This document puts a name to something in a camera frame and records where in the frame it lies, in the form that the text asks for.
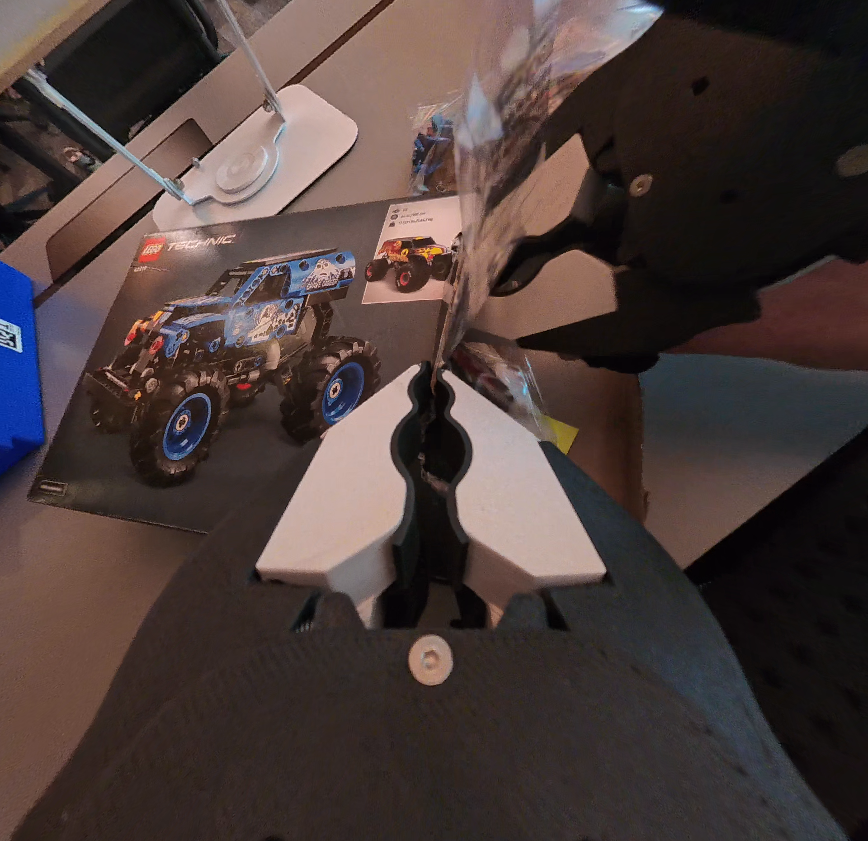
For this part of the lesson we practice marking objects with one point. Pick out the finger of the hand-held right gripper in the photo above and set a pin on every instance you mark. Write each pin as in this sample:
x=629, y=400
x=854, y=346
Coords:
x=569, y=190
x=563, y=298

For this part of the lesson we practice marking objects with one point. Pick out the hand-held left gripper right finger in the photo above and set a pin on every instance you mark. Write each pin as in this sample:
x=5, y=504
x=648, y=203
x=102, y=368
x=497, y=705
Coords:
x=529, y=508

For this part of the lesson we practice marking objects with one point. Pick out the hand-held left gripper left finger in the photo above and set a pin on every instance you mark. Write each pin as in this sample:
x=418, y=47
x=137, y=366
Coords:
x=339, y=508

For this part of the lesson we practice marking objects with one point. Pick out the clear bag of toy bricks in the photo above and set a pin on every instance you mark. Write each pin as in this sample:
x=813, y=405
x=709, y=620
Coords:
x=495, y=108

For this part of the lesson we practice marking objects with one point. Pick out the black toy set box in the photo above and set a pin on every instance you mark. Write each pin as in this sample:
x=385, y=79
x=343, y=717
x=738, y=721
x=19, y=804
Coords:
x=237, y=298

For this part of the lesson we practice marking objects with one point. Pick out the grey desk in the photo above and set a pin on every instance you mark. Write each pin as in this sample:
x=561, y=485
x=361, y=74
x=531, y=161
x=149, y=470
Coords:
x=68, y=583
x=305, y=41

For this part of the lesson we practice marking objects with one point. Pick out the person's right hand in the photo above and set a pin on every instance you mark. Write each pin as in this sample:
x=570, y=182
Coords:
x=814, y=319

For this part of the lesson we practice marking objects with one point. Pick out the small yellow card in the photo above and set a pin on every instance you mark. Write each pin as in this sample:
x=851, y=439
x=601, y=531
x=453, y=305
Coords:
x=561, y=435

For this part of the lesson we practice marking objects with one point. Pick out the blue bin with white label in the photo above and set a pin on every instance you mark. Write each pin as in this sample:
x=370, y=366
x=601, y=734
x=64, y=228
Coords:
x=17, y=393

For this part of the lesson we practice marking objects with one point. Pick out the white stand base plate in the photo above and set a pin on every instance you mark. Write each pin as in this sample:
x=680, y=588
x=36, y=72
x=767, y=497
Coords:
x=319, y=142

